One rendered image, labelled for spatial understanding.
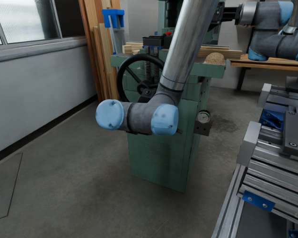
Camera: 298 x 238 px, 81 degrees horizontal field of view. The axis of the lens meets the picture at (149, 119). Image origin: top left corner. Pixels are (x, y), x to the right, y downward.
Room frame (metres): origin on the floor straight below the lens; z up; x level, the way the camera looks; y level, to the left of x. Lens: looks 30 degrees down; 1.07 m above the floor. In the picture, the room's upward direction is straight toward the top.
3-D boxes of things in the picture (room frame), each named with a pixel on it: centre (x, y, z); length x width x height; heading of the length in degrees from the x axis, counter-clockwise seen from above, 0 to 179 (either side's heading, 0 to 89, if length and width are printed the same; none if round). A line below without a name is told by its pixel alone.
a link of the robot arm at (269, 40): (0.70, -0.44, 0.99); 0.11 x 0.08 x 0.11; 31
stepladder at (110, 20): (1.93, 0.28, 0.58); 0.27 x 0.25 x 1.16; 72
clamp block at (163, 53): (0.87, -0.05, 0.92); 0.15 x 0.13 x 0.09; 66
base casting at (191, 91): (1.16, -0.17, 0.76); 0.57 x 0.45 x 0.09; 156
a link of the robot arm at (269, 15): (0.72, -0.43, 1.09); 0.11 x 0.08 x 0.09; 66
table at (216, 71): (0.95, -0.08, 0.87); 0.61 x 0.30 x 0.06; 66
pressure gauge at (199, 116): (0.75, -0.27, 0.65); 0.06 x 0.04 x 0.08; 66
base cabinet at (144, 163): (1.16, -0.16, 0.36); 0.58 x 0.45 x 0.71; 156
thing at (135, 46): (1.07, -0.13, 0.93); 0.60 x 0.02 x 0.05; 66
